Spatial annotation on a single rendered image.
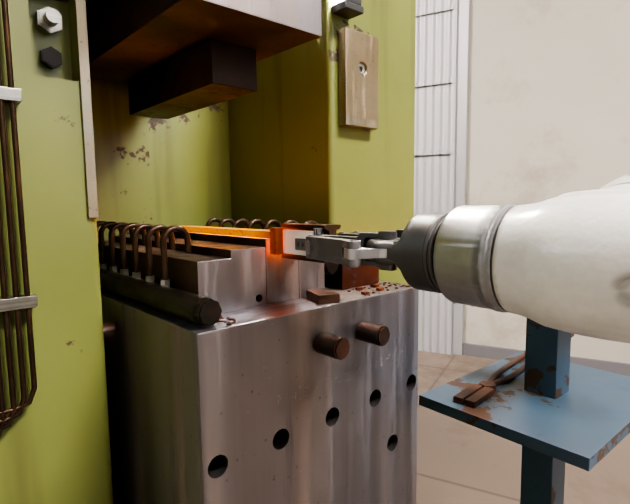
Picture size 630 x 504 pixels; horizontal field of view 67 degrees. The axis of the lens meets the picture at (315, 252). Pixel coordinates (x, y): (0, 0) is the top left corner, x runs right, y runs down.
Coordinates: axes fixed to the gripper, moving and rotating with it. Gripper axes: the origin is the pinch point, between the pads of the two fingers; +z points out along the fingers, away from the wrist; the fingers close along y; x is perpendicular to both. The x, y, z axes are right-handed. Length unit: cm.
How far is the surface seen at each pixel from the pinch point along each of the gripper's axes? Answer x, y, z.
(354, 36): 34.5, 26.9, 17.2
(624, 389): -32, 65, -18
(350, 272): -5.7, 12.9, 5.2
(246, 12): 27.4, -4.7, 5.2
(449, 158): 32, 238, 130
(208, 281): -4.1, -11.1, 5.2
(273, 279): -5.0, -1.6, 5.2
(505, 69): 85, 254, 101
